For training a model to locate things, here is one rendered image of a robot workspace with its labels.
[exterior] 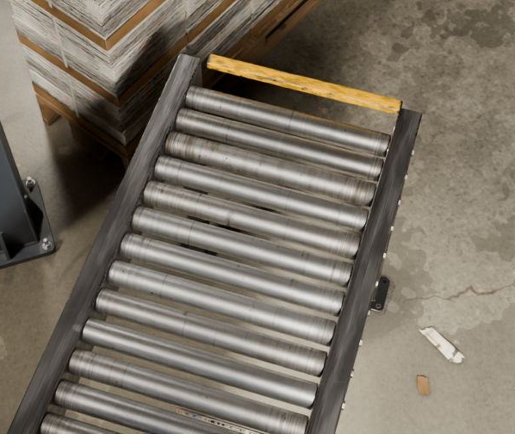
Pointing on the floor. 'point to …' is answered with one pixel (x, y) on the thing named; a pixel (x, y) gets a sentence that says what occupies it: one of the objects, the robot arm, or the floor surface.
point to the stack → (135, 57)
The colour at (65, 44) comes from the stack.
